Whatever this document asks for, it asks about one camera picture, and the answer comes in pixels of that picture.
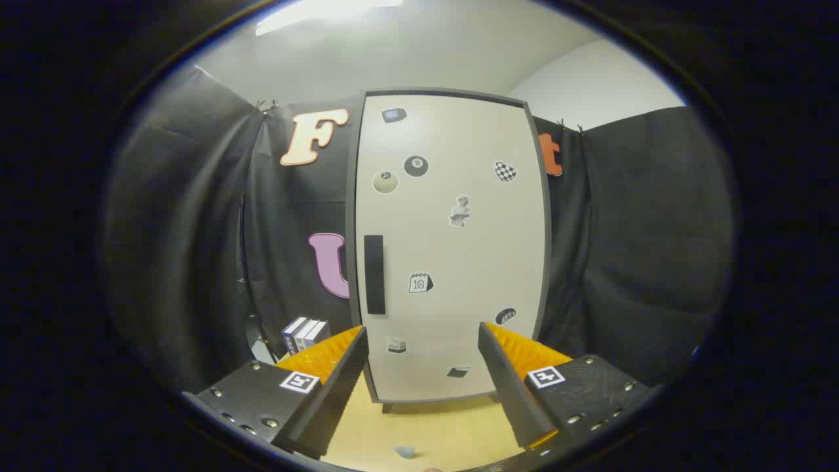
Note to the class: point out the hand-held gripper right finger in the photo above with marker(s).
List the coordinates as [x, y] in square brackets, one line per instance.
[508, 387]

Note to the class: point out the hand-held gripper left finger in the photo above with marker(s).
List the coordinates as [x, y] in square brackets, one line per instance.
[341, 393]

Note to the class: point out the small light blue object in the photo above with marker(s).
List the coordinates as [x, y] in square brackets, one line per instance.
[405, 451]

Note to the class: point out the thin black pole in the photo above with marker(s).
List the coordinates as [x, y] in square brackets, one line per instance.
[242, 249]

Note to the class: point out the grey cabinet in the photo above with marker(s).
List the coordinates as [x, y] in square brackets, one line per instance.
[351, 196]

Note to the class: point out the black backdrop cloth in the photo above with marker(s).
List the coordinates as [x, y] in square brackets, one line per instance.
[629, 229]

